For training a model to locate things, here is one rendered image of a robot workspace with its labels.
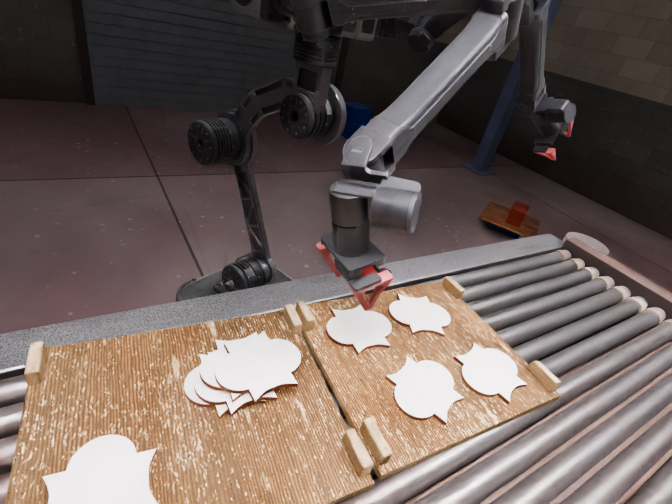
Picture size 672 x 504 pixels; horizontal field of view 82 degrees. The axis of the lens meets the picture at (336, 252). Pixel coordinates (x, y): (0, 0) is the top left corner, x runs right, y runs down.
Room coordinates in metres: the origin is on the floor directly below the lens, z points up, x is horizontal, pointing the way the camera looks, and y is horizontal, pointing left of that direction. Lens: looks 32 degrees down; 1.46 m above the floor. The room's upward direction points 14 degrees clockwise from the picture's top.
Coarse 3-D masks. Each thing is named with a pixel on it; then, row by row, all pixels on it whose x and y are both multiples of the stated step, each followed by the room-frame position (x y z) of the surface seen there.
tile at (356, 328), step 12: (336, 312) 0.59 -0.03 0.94; (348, 312) 0.60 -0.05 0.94; (360, 312) 0.61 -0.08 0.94; (372, 312) 0.62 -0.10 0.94; (336, 324) 0.56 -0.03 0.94; (348, 324) 0.57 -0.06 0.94; (360, 324) 0.57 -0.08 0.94; (372, 324) 0.58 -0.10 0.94; (384, 324) 0.59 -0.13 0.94; (336, 336) 0.53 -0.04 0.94; (348, 336) 0.53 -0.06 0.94; (360, 336) 0.54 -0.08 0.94; (372, 336) 0.55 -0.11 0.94; (384, 336) 0.56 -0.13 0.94; (360, 348) 0.51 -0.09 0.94
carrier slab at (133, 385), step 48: (144, 336) 0.43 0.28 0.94; (192, 336) 0.45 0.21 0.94; (240, 336) 0.48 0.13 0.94; (288, 336) 0.51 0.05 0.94; (48, 384) 0.31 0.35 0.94; (96, 384) 0.33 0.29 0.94; (144, 384) 0.34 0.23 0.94; (48, 432) 0.25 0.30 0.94; (96, 432) 0.26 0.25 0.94; (144, 432) 0.28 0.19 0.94; (192, 432) 0.29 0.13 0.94; (240, 432) 0.31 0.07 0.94; (288, 432) 0.32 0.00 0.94; (336, 432) 0.34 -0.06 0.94; (192, 480) 0.23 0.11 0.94; (240, 480) 0.25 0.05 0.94; (288, 480) 0.26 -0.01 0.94; (336, 480) 0.27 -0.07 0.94
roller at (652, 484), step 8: (664, 464) 0.45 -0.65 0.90; (656, 472) 0.43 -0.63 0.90; (664, 472) 0.43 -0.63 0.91; (648, 480) 0.41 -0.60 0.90; (656, 480) 0.41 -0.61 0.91; (664, 480) 0.41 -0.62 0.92; (640, 488) 0.40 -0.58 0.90; (648, 488) 0.39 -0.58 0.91; (656, 488) 0.39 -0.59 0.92; (664, 488) 0.39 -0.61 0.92; (632, 496) 0.38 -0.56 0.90; (640, 496) 0.37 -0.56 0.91; (648, 496) 0.37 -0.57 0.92; (656, 496) 0.38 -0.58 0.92; (664, 496) 0.38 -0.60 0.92
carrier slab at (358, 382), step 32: (416, 288) 0.75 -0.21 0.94; (320, 320) 0.57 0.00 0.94; (480, 320) 0.69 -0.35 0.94; (320, 352) 0.49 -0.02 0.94; (352, 352) 0.50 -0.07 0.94; (384, 352) 0.52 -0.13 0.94; (416, 352) 0.54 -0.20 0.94; (448, 352) 0.56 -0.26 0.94; (512, 352) 0.61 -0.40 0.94; (352, 384) 0.43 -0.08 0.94; (384, 384) 0.45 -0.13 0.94; (352, 416) 0.37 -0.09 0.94; (384, 416) 0.39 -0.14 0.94; (448, 416) 0.42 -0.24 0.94; (480, 416) 0.43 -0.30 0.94; (512, 416) 0.45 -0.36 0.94; (416, 448) 0.35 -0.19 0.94; (448, 448) 0.37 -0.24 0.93
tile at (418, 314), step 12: (408, 300) 0.69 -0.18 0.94; (420, 300) 0.70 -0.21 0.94; (396, 312) 0.64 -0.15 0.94; (408, 312) 0.65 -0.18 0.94; (420, 312) 0.66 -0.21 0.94; (432, 312) 0.67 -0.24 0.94; (444, 312) 0.68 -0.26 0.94; (408, 324) 0.61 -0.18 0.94; (420, 324) 0.62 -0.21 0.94; (432, 324) 0.63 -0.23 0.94; (444, 324) 0.64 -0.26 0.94
